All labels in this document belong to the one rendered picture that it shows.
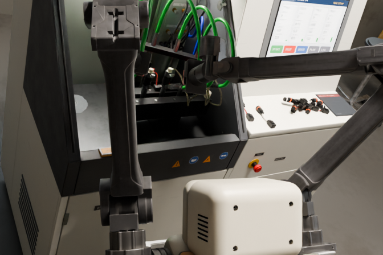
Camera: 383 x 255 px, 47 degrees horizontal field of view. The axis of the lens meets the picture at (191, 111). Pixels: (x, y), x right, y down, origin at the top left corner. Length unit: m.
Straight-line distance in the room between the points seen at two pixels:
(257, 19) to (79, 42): 0.70
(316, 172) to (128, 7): 0.59
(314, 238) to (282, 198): 0.23
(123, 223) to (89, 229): 0.83
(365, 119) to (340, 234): 2.09
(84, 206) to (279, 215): 0.86
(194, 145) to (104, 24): 0.92
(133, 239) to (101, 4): 0.43
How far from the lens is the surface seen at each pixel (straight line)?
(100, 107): 1.80
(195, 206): 0.86
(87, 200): 1.55
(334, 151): 1.07
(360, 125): 1.07
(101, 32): 0.71
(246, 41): 1.78
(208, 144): 1.60
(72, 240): 1.72
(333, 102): 2.18
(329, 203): 3.26
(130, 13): 0.74
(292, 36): 1.93
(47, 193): 1.66
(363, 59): 1.06
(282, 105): 1.96
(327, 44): 2.11
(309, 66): 1.12
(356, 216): 3.31
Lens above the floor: 1.93
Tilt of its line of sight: 35 degrees down
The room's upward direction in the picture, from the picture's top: 22 degrees clockwise
